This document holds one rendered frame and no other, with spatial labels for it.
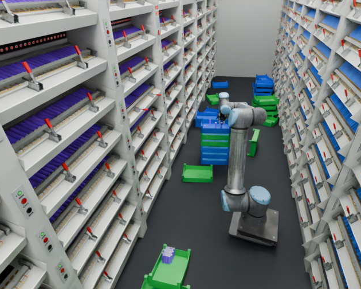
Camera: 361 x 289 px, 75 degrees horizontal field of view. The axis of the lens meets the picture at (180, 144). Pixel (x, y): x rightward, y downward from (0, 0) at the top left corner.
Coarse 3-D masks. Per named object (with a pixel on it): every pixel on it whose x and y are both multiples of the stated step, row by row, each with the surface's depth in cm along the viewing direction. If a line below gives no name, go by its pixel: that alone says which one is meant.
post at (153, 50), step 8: (136, 16) 166; (144, 16) 165; (152, 16) 164; (152, 24) 167; (152, 48) 176; (160, 48) 181; (160, 56) 183; (160, 64) 185; (152, 80) 189; (160, 80) 189; (160, 96) 195; (160, 104) 199; (160, 120) 207; (168, 144) 229; (168, 168) 238; (168, 176) 241
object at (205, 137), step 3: (201, 135) 243; (204, 135) 243; (207, 135) 242; (210, 135) 242; (213, 135) 241; (216, 135) 241; (219, 135) 241; (222, 135) 240; (225, 135) 240; (228, 135) 240; (201, 138) 245; (204, 138) 245; (207, 138) 244; (210, 138) 244; (213, 138) 243; (216, 138) 243; (219, 138) 242; (222, 138) 242; (225, 138) 242; (228, 138) 241
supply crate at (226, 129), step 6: (204, 120) 255; (216, 120) 254; (222, 120) 253; (228, 120) 250; (210, 126) 251; (222, 126) 250; (228, 126) 250; (204, 132) 241; (210, 132) 240; (216, 132) 239; (222, 132) 239; (228, 132) 238
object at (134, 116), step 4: (148, 80) 190; (148, 84) 192; (152, 84) 189; (156, 84) 190; (160, 84) 189; (156, 88) 192; (160, 88) 191; (152, 92) 185; (156, 92) 187; (148, 96) 178; (156, 96) 185; (144, 100) 171; (148, 100) 173; (152, 100) 178; (140, 104) 165; (144, 104) 167; (148, 104) 170; (132, 112) 154; (136, 112) 156; (140, 112) 158; (128, 116) 150; (132, 116) 151; (136, 116) 152; (128, 120) 141; (132, 120) 148; (136, 120) 156; (132, 124) 150
